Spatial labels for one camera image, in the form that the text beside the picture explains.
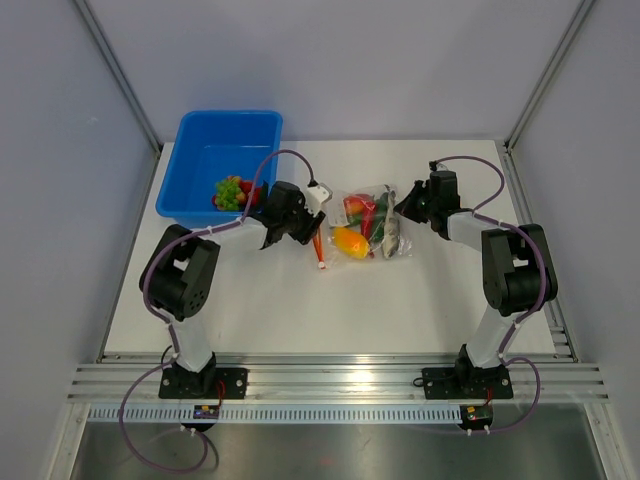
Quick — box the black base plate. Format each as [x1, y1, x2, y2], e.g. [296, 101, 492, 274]
[412, 366, 514, 400]
[158, 366, 249, 400]

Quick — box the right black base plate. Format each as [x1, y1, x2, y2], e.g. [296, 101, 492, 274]
[412, 366, 514, 400]

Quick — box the blue plastic bin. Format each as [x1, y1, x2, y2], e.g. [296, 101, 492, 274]
[155, 110, 283, 230]

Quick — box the aluminium rail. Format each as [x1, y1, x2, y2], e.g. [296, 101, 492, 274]
[495, 141, 580, 363]
[67, 354, 610, 404]

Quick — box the yellow orange fake mango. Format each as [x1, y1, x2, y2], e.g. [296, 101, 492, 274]
[332, 227, 370, 260]

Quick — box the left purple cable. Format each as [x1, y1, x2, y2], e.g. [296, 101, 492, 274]
[119, 148, 319, 476]

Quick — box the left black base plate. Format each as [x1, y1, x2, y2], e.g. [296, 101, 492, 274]
[158, 366, 249, 400]

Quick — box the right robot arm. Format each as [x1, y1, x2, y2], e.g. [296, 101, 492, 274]
[394, 170, 558, 400]

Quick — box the aluminium front rail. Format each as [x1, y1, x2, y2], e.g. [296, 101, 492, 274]
[67, 354, 610, 404]

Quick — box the clear zip top bag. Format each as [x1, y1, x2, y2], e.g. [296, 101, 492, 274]
[313, 184, 412, 270]

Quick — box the white slotted cable duct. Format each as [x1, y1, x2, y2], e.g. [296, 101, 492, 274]
[88, 403, 462, 425]

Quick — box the aluminium corner post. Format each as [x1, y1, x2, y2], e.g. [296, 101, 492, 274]
[504, 0, 598, 154]
[71, 0, 163, 155]

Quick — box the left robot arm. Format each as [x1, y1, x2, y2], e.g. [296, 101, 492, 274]
[139, 181, 332, 400]

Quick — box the right side aluminium rail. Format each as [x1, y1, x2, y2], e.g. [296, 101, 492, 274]
[495, 141, 580, 363]

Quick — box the left small circuit board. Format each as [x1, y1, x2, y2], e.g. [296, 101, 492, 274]
[193, 405, 220, 420]

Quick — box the small circuit board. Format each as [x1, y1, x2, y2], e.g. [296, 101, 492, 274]
[461, 404, 494, 428]
[193, 405, 220, 420]

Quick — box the red fake strawberry bunch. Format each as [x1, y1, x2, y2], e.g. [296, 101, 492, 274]
[239, 177, 261, 211]

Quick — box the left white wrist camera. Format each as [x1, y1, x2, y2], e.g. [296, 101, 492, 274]
[303, 182, 333, 217]

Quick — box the red fake chili pepper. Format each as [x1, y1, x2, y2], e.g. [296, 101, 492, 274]
[360, 202, 377, 240]

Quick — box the left aluminium corner post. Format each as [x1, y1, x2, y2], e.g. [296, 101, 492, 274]
[71, 0, 163, 155]

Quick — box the grey fake fish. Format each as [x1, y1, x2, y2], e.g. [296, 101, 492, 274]
[381, 190, 401, 260]

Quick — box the green fake lettuce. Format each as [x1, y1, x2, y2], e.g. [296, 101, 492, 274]
[212, 176, 247, 211]

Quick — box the right aluminium corner post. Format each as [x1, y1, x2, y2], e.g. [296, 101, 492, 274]
[504, 0, 598, 154]

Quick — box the right small circuit board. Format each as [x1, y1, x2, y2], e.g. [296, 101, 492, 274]
[461, 404, 494, 428]

